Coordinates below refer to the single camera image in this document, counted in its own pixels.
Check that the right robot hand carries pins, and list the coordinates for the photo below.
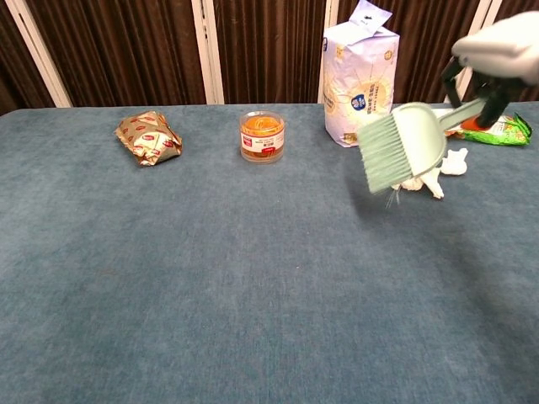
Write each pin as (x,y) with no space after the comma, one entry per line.
(501,46)

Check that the green hand brush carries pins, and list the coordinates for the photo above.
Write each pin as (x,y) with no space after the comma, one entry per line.
(400,141)

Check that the white tissue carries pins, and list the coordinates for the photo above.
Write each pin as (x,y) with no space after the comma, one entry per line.
(433,177)

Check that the green snack bag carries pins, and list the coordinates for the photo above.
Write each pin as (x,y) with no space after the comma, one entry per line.
(501,131)

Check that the tall lavender paper bag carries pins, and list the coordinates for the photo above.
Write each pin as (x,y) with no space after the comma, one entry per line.
(358,80)

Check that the clear round orange container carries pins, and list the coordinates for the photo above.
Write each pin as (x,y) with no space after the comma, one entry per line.
(261,136)

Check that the gold foil snack packet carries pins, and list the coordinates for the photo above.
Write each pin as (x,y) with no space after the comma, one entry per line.
(149,138)

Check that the dark brown curtain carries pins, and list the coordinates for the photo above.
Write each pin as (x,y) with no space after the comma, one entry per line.
(126,46)

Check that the blue-green table cloth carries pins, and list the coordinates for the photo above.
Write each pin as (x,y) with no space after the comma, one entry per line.
(189,269)

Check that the white frame post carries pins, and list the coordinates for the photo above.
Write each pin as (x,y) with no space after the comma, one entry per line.
(473,17)
(207,50)
(329,17)
(40,50)

